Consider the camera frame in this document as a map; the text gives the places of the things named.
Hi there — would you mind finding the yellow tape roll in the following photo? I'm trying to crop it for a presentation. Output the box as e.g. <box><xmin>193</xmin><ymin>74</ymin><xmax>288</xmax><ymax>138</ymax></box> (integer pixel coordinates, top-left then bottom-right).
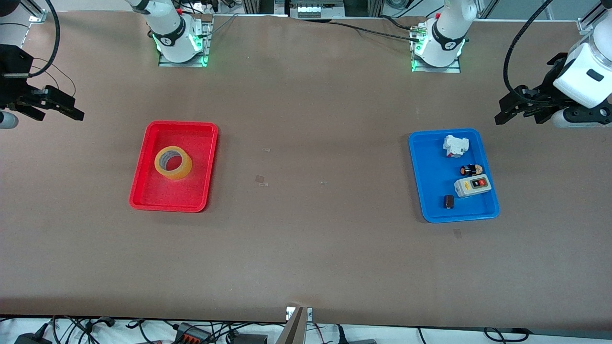
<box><xmin>154</xmin><ymin>146</ymin><xmax>193</xmax><ymax>181</ymax></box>

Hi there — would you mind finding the white circuit breaker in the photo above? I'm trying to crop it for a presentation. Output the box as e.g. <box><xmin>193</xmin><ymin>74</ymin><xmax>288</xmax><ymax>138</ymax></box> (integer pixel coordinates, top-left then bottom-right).
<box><xmin>443</xmin><ymin>135</ymin><xmax>470</xmax><ymax>159</ymax></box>

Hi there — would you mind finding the blue plastic tray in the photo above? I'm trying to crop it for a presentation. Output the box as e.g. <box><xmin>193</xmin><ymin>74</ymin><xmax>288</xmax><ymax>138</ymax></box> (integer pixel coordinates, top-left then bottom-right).
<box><xmin>408</xmin><ymin>128</ymin><xmax>500</xmax><ymax>224</ymax></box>

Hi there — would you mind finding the red plastic tray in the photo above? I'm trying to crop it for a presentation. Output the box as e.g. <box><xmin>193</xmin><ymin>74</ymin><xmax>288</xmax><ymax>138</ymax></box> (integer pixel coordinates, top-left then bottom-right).
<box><xmin>129</xmin><ymin>121</ymin><xmax>219</xmax><ymax>213</ymax></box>

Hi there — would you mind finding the black power adapter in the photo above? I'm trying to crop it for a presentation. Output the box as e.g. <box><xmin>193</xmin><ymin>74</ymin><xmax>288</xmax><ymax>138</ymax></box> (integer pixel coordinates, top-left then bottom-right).
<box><xmin>14</xmin><ymin>325</ymin><xmax>51</xmax><ymax>344</ymax></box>

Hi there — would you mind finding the orange power strip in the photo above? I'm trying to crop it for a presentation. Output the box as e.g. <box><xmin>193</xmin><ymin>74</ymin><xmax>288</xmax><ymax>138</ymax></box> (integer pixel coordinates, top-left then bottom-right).
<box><xmin>175</xmin><ymin>324</ymin><xmax>211</xmax><ymax>344</ymax></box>

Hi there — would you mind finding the thin black wire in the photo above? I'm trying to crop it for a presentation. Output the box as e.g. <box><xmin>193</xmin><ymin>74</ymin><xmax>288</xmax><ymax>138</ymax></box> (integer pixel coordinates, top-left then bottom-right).
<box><xmin>31</xmin><ymin>57</ymin><xmax>77</xmax><ymax>96</ymax></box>

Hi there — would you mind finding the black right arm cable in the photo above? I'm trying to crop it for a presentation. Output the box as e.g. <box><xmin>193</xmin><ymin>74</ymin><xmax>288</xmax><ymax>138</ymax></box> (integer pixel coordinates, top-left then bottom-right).
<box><xmin>2</xmin><ymin>0</ymin><xmax>60</xmax><ymax>78</ymax></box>

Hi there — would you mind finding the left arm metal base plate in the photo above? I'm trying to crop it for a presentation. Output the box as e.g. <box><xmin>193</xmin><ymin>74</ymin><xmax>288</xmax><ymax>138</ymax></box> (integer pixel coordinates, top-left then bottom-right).
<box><xmin>411</xmin><ymin>24</ymin><xmax>461</xmax><ymax>73</ymax></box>

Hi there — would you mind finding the grey two-button switch box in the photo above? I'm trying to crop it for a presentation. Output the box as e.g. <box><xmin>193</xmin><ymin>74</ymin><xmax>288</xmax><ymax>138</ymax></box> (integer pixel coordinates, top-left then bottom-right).
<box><xmin>453</xmin><ymin>174</ymin><xmax>492</xmax><ymax>198</ymax></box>

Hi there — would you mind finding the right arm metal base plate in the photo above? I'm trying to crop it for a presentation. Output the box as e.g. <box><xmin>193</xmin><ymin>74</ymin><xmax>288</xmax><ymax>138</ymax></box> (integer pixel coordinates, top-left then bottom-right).
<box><xmin>158</xmin><ymin>14</ymin><xmax>212</xmax><ymax>67</ymax></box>

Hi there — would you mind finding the black cable on table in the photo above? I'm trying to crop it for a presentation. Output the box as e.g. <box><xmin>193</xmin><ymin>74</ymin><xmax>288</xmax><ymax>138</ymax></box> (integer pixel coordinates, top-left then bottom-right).
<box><xmin>330</xmin><ymin>14</ymin><xmax>424</xmax><ymax>43</ymax></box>

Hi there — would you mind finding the black looped floor cable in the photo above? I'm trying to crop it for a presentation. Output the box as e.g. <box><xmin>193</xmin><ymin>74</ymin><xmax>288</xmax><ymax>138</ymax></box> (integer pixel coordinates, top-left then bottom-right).
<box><xmin>483</xmin><ymin>327</ymin><xmax>529</xmax><ymax>343</ymax></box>

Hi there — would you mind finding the aluminium frame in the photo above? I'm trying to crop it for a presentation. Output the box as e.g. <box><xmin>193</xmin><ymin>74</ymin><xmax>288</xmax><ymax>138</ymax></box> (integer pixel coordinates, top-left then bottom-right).
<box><xmin>241</xmin><ymin>0</ymin><xmax>383</xmax><ymax>19</ymax></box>

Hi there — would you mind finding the aluminium post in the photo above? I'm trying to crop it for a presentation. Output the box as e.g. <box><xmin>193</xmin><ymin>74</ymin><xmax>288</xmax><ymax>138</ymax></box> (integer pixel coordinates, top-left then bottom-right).
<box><xmin>275</xmin><ymin>307</ymin><xmax>313</xmax><ymax>344</ymax></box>

